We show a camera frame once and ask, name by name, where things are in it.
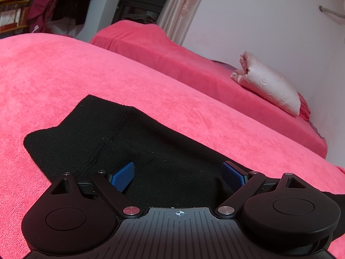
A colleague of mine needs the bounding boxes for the black knit pants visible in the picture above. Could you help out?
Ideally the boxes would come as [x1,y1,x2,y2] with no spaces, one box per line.
[24,95,345,218]

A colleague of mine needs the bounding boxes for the wooden shelf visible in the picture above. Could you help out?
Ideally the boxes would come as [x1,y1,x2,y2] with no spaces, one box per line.
[0,0,37,37]

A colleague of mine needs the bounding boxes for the maroon hanging garment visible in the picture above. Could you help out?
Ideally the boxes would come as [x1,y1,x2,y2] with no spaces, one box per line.
[27,0,58,34]

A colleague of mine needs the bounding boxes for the pink patterned curtain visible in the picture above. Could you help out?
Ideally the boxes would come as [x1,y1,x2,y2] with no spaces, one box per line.
[156,0,212,46]

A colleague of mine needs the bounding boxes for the white wall cord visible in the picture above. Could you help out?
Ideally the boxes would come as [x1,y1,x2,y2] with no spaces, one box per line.
[319,5,345,19]

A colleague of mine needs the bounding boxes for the folded pink blanket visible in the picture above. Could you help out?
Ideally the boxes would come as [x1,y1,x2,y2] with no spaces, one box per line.
[296,92,312,122]

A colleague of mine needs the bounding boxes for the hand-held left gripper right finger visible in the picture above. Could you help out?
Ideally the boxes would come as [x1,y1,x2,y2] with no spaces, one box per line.
[215,161,308,218]

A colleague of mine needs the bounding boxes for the black hanging garment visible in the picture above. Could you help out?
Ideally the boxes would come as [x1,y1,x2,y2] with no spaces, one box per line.
[51,0,89,33]

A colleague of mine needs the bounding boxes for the pink fleece bed blanket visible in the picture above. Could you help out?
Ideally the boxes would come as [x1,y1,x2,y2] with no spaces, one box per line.
[0,32,345,257]
[89,19,329,159]

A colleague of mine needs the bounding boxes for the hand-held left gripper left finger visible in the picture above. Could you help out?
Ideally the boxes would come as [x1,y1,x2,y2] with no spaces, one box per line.
[50,162,141,218]

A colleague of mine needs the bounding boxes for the pale pink pillow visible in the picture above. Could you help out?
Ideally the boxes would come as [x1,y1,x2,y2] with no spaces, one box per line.
[230,51,302,117]

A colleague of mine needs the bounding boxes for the dark crumpled clothes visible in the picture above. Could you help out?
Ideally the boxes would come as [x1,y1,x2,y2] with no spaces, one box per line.
[127,12,158,25]

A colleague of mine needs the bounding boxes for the dark window frame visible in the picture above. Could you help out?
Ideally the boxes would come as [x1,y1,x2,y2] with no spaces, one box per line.
[116,0,180,23]

